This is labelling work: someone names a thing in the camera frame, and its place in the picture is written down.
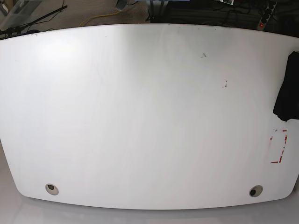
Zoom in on black T-shirt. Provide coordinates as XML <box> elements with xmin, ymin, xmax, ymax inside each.
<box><xmin>273</xmin><ymin>51</ymin><xmax>299</xmax><ymax>122</ymax></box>

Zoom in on left table grommet hole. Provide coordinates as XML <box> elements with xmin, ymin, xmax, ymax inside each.
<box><xmin>45</xmin><ymin>184</ymin><xmax>59</xmax><ymax>196</ymax></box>

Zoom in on table grommet hole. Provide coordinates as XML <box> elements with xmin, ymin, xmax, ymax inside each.
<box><xmin>249</xmin><ymin>185</ymin><xmax>263</xmax><ymax>197</ymax></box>
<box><xmin>45</xmin><ymin>184</ymin><xmax>59</xmax><ymax>196</ymax></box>

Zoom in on red tape rectangle marking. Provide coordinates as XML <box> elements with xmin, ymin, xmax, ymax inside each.
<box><xmin>268</xmin><ymin>129</ymin><xmax>288</xmax><ymax>164</ymax></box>

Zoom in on right table grommet hole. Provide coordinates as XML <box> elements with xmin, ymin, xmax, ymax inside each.
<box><xmin>249</xmin><ymin>185</ymin><xmax>263</xmax><ymax>197</ymax></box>

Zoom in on white power strip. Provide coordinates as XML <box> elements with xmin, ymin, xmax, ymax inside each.
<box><xmin>256</xmin><ymin>0</ymin><xmax>277</xmax><ymax>31</ymax></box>

